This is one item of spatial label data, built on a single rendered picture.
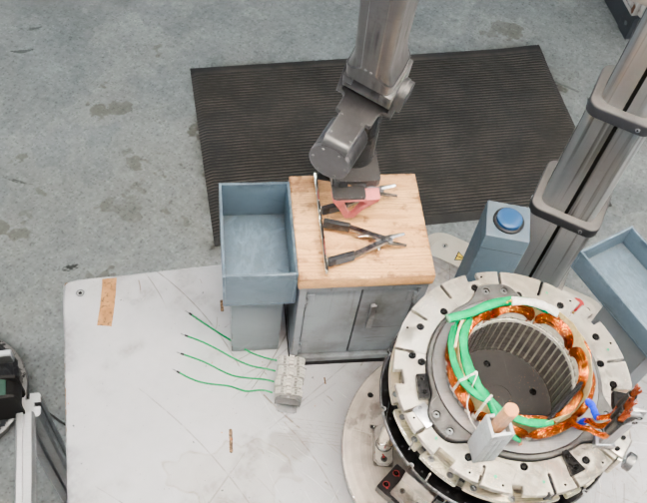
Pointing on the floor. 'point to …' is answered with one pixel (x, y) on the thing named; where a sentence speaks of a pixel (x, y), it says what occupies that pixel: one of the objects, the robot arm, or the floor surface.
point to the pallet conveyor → (27, 432)
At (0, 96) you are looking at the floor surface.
